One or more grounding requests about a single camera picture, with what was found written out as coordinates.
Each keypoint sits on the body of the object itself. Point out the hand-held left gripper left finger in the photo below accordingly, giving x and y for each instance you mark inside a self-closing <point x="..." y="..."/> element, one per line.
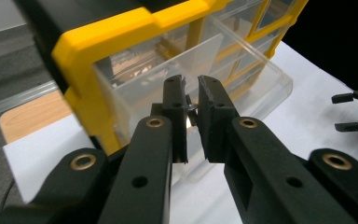
<point x="155" y="161"/>

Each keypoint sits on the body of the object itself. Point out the aluminium floor rail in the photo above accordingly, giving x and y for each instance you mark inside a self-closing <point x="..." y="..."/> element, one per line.
<point x="18" y="99"/>

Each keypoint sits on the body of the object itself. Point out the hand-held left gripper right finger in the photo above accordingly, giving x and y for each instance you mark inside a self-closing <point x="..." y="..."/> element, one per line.
<point x="248" y="155"/>

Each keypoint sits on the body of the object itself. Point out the yellow black drawer organizer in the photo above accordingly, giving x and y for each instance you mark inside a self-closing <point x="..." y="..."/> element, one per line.
<point x="80" y="46"/>

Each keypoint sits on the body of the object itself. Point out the white table cover sheet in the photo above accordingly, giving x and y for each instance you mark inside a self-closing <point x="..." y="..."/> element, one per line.
<point x="307" y="118"/>

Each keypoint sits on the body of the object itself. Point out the clear plastic organizer drawer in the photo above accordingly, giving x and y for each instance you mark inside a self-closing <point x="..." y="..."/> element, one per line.
<point x="254" y="93"/>

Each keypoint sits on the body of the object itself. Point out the small silver screw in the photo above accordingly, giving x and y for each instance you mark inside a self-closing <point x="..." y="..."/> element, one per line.
<point x="191" y="107"/>

